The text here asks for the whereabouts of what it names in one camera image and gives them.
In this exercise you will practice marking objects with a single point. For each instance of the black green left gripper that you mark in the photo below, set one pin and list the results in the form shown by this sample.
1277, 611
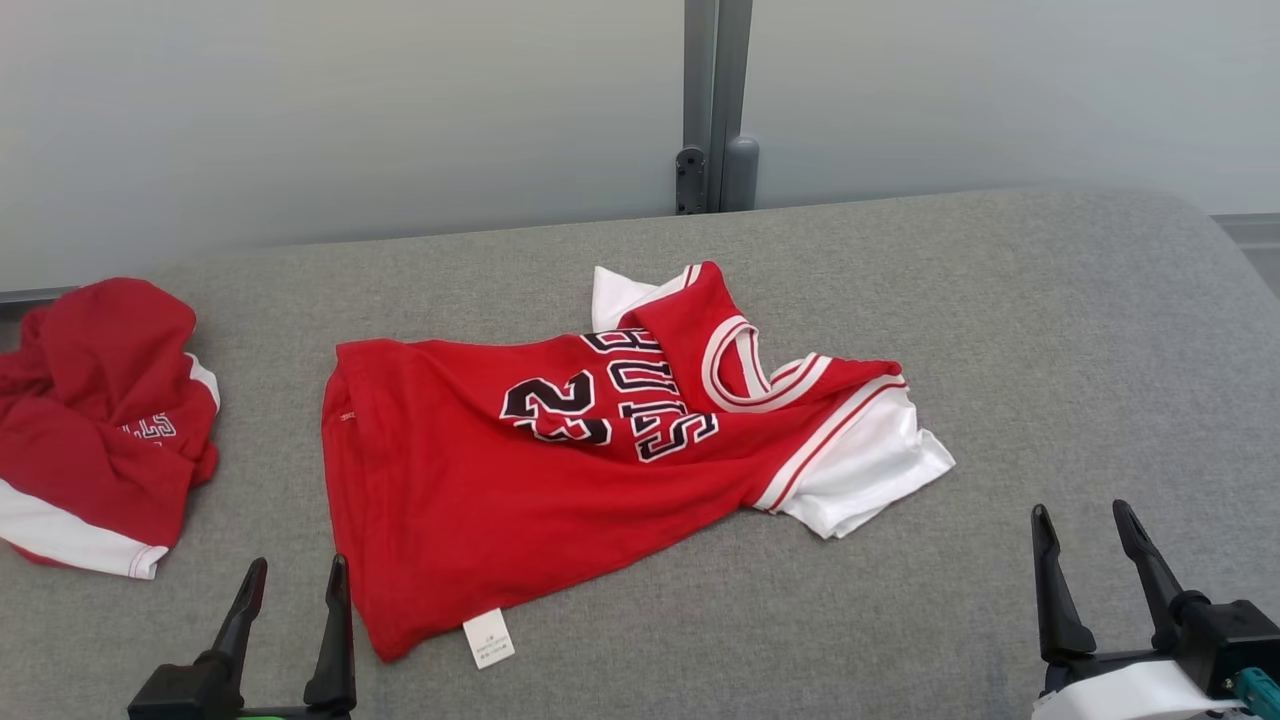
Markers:
180, 695

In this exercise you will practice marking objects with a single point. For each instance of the red and white basketball jersey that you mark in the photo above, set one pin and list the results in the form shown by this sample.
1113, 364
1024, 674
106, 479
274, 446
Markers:
450, 520
90, 440

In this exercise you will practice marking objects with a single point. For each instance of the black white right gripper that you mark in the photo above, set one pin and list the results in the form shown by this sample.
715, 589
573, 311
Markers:
1130, 695

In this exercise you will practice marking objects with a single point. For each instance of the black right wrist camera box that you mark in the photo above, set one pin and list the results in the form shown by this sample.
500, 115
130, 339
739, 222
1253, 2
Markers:
1230, 635

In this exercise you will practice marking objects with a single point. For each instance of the grey metal partition post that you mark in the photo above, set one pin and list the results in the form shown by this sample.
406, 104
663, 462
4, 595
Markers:
712, 80

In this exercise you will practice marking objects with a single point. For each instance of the grey wall baseboard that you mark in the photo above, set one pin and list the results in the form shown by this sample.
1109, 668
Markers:
1255, 230

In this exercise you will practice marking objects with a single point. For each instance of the grey cylinder post fitting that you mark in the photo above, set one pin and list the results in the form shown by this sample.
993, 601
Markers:
740, 175

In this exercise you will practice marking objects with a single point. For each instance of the dark grey post hinge bracket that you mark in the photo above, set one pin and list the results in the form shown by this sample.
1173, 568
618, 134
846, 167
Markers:
690, 185

